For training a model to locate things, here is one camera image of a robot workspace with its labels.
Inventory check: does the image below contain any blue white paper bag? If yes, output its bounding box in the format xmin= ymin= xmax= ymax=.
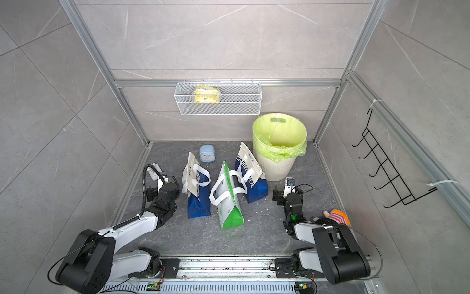
xmin=182 ymin=152 xmax=211 ymax=219
xmin=235 ymin=142 xmax=269 ymax=203

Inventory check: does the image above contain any green white paper bag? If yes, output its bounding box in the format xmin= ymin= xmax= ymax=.
xmin=209 ymin=162 xmax=247 ymax=230

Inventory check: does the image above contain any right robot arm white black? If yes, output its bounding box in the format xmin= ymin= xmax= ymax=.
xmin=272 ymin=185 xmax=383 ymax=284

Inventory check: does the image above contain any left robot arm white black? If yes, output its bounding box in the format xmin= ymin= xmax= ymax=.
xmin=47 ymin=164 xmax=181 ymax=294

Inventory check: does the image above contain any white trash bin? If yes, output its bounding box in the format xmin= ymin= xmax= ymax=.
xmin=253 ymin=148 xmax=297 ymax=181

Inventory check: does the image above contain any green trash bag liner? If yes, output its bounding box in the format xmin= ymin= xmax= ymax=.
xmin=252 ymin=113 xmax=307 ymax=163

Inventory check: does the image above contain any plush doll orange hat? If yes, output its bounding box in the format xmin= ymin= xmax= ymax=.
xmin=313 ymin=209 xmax=351 ymax=226

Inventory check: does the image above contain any yellow wipes pack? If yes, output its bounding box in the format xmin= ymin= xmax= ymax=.
xmin=193 ymin=86 xmax=221 ymax=104

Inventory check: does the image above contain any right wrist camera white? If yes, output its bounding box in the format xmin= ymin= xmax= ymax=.
xmin=283 ymin=177 xmax=296 ymax=198

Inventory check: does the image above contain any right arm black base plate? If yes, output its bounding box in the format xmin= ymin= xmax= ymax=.
xmin=268 ymin=258 xmax=324 ymax=279

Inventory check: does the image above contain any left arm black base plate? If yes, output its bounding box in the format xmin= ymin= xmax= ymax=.
xmin=127 ymin=258 xmax=181 ymax=279

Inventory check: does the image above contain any white wire mesh basket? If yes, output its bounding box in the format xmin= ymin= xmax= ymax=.
xmin=174 ymin=81 xmax=263 ymax=116

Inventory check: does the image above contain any black wire hook rack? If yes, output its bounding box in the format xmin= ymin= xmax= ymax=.
xmin=351 ymin=109 xmax=438 ymax=209

